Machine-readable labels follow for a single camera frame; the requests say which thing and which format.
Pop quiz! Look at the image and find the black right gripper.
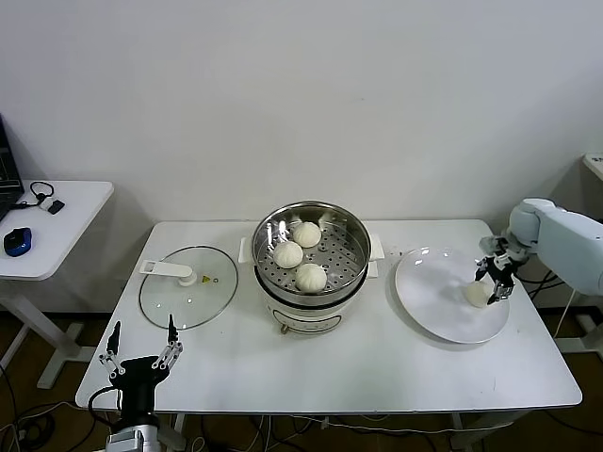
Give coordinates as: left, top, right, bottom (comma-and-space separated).
474, 253, 517, 305

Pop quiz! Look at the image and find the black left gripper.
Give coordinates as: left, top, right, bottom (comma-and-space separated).
98, 314, 185, 420

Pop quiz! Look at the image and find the white steamed baozi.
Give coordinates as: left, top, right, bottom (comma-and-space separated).
295, 263, 328, 294
464, 281, 491, 308
273, 241, 304, 268
292, 220, 323, 249

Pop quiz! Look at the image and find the perforated steel steamer basket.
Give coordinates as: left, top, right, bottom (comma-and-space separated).
251, 201, 372, 302

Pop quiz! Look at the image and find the stainless steel steamer pot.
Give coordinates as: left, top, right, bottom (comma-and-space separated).
238, 234, 385, 336

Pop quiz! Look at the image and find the white round plate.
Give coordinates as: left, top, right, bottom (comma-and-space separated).
393, 246, 511, 345

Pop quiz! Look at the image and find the glass pot lid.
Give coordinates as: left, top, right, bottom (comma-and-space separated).
139, 244, 239, 330

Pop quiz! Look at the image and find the white side table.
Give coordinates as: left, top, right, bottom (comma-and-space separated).
0, 180, 116, 390

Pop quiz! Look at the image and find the blue computer mouse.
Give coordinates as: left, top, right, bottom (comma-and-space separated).
2, 226, 34, 257

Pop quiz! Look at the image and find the black laptop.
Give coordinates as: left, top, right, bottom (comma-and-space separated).
0, 111, 25, 222

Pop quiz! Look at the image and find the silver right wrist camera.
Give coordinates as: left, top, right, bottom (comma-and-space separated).
479, 236, 510, 258

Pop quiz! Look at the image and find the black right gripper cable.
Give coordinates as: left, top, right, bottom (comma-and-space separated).
515, 267, 562, 288

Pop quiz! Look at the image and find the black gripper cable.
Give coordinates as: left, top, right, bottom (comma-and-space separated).
515, 267, 562, 288
88, 386, 124, 428

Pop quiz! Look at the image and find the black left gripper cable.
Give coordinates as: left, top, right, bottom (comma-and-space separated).
88, 386, 124, 428

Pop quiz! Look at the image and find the white hanging cable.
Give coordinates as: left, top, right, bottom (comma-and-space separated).
551, 286, 579, 341

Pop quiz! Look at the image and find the white floor cable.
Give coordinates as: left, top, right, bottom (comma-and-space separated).
18, 399, 79, 421

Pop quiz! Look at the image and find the black coiled floor cable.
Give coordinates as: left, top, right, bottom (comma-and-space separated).
18, 412, 57, 446

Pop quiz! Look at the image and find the black looped cable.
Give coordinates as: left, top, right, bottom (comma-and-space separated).
9, 181, 57, 209

